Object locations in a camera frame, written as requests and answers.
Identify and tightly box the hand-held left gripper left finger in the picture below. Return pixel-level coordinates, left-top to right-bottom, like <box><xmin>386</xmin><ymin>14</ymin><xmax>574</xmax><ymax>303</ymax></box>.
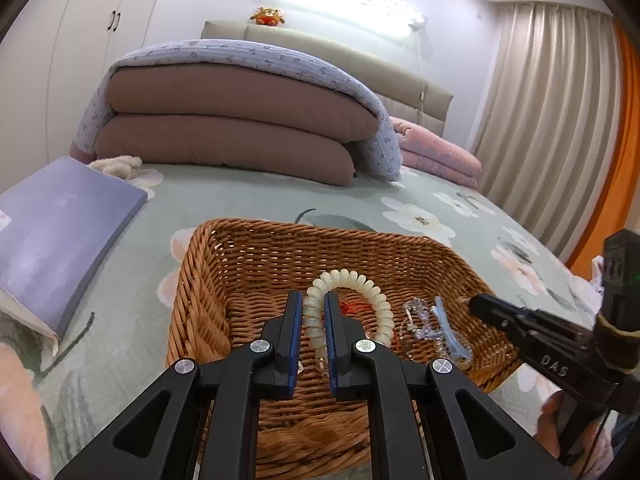
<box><xmin>52</xmin><ymin>290</ymin><xmax>305</xmax><ymax>480</ymax></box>

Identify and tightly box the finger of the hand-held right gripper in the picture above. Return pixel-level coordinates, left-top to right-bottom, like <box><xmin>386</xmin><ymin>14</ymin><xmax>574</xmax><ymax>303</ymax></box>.
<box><xmin>469</xmin><ymin>292</ymin><xmax>608</xmax><ymax>401</ymax></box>

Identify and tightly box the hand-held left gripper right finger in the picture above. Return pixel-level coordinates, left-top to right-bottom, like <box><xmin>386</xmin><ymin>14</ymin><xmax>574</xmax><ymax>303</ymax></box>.
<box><xmin>324</xmin><ymin>291</ymin><xmax>576</xmax><ymax>480</ymax></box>

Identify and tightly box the cream spiral hair tie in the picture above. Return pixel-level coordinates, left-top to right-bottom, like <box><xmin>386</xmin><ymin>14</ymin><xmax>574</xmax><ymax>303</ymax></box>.
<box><xmin>302</xmin><ymin>269</ymin><xmax>393</xmax><ymax>376</ymax></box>

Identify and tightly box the brown wicker basket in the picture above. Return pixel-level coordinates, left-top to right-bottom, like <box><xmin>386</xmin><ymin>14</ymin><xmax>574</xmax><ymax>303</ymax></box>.
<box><xmin>166</xmin><ymin>217</ymin><xmax>523</xmax><ymax>466</ymax></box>

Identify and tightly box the blue hair clip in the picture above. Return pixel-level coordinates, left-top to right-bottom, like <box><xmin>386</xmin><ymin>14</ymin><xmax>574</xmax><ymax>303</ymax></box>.
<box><xmin>432</xmin><ymin>296</ymin><xmax>475</xmax><ymax>367</ymax></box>

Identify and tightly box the butterfly crystal bracelet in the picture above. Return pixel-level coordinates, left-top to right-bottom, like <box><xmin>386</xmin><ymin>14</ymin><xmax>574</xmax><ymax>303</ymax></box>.
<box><xmin>397</xmin><ymin>297</ymin><xmax>451</xmax><ymax>361</ymax></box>

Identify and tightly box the white and red plastic bag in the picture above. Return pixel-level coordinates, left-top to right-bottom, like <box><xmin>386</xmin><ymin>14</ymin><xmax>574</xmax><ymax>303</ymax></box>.
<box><xmin>590</xmin><ymin>255</ymin><xmax>608</xmax><ymax>301</ymax></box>

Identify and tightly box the orange curtain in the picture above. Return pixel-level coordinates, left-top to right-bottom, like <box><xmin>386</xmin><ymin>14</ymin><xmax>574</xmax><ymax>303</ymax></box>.
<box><xmin>565</xmin><ymin>25</ymin><xmax>640</xmax><ymax>281</ymax></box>

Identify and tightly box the beige curtain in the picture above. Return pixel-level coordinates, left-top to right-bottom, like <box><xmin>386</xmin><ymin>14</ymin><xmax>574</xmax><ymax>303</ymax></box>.
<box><xmin>472</xmin><ymin>2</ymin><xmax>626</xmax><ymax>261</ymax></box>

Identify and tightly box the green floral bedspread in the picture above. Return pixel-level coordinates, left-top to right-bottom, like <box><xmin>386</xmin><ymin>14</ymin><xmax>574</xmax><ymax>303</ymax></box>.
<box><xmin>0</xmin><ymin>157</ymin><xmax>640</xmax><ymax>480</ymax></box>

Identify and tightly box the brown folded quilt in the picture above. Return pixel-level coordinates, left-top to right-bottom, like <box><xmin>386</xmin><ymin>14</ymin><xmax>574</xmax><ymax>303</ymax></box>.
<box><xmin>94</xmin><ymin>66</ymin><xmax>378</xmax><ymax>186</ymax></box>

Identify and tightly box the pink folded quilt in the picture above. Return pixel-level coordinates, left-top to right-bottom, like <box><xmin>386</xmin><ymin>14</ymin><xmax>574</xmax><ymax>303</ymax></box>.
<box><xmin>389</xmin><ymin>116</ymin><xmax>483</xmax><ymax>191</ymax></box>

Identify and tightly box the cream plush toy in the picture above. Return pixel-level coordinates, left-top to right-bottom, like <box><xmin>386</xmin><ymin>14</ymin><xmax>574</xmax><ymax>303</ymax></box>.
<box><xmin>89</xmin><ymin>156</ymin><xmax>144</xmax><ymax>181</ymax></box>

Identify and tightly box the purple book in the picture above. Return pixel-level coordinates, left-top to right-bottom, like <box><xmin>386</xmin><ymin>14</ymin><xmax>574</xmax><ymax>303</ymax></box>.
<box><xmin>0</xmin><ymin>156</ymin><xmax>149</xmax><ymax>341</ymax></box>

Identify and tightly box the beige padded headboard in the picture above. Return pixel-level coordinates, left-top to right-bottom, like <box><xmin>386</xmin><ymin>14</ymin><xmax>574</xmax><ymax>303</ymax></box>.
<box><xmin>201</xmin><ymin>20</ymin><xmax>453</xmax><ymax>136</ymax></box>

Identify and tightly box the blue floral blanket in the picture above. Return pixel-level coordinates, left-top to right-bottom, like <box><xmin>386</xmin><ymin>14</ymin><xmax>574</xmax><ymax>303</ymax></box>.
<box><xmin>70</xmin><ymin>39</ymin><xmax>403</xmax><ymax>181</ymax></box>

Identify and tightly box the orange plush toy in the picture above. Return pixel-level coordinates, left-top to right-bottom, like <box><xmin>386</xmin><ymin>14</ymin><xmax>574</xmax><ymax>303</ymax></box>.
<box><xmin>250</xmin><ymin>6</ymin><xmax>286</xmax><ymax>27</ymax></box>

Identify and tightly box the white wardrobe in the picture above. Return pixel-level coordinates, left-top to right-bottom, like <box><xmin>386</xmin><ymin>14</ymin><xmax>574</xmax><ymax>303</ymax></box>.
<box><xmin>0</xmin><ymin>0</ymin><xmax>173</xmax><ymax>196</ymax></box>

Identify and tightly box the bright wall light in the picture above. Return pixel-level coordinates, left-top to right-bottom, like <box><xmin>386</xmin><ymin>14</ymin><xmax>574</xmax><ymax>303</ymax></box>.
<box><xmin>275</xmin><ymin>0</ymin><xmax>428</xmax><ymax>38</ymax></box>

